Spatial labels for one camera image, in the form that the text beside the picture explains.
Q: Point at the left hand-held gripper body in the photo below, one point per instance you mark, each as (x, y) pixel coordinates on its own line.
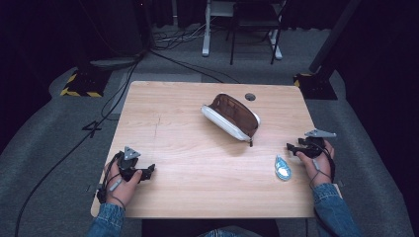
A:
(127, 163)

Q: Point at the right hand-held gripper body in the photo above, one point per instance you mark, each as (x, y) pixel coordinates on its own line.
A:
(314, 144)

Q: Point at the person's right hand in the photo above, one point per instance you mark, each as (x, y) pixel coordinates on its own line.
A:
(318, 169)

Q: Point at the person's left hand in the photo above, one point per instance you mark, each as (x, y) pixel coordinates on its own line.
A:
(123, 189)

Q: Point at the small blue and white packet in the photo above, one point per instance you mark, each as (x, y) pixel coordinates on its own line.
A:
(283, 168)

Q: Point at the black stand base striped edge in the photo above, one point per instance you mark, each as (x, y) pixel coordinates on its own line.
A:
(84, 84)
(316, 86)

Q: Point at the white pouch with brown lining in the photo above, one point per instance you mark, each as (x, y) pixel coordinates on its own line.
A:
(232, 118)

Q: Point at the person's legs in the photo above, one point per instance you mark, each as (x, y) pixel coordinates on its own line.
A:
(217, 233)

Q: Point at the black slanted stand pole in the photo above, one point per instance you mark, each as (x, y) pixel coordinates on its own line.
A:
(332, 36)

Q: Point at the black metal chair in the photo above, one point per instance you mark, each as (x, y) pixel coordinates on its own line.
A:
(253, 19)

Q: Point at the black stand column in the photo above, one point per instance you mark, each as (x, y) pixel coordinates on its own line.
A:
(112, 29)

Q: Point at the white desk frame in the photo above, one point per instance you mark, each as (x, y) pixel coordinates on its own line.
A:
(207, 29)

